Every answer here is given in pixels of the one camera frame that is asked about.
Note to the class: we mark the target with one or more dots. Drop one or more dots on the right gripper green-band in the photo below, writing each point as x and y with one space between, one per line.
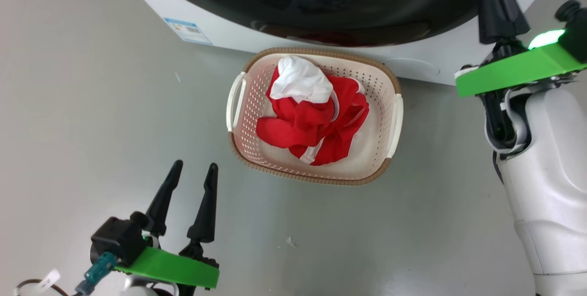
513 69

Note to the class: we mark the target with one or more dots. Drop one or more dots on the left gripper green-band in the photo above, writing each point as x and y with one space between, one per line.
174 268

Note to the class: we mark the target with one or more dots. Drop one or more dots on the black glass washing machine door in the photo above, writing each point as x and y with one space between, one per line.
367 12

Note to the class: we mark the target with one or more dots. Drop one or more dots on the red garment with white sleeves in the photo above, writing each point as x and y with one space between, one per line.
300 80

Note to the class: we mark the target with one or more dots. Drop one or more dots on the red garment with white stripes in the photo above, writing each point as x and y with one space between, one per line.
344 135

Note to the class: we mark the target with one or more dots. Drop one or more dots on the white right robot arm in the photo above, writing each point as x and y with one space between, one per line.
555 172

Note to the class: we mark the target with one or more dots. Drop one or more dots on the cream perforated laundry basket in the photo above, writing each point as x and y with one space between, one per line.
376 117

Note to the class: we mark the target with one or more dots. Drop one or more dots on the white front-load washing machine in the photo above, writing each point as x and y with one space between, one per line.
229 30

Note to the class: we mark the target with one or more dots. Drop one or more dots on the blue energy label sticker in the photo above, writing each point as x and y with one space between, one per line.
188 31

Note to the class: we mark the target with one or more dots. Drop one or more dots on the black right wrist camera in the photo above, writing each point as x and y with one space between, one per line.
578 35

